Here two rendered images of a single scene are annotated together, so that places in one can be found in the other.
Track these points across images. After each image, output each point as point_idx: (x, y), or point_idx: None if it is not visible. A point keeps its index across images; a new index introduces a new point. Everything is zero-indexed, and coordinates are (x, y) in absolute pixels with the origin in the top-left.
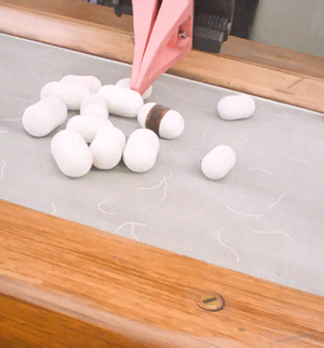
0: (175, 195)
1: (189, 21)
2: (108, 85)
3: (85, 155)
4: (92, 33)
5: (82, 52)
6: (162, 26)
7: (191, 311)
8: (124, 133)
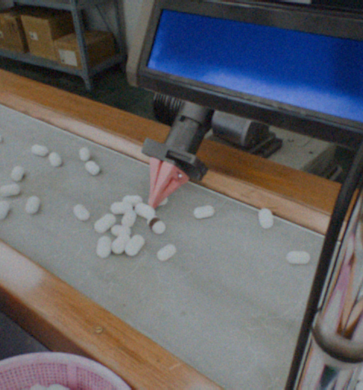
0: (140, 269)
1: (179, 172)
2: None
3: (104, 251)
4: None
5: None
6: (160, 178)
7: (90, 333)
8: (141, 229)
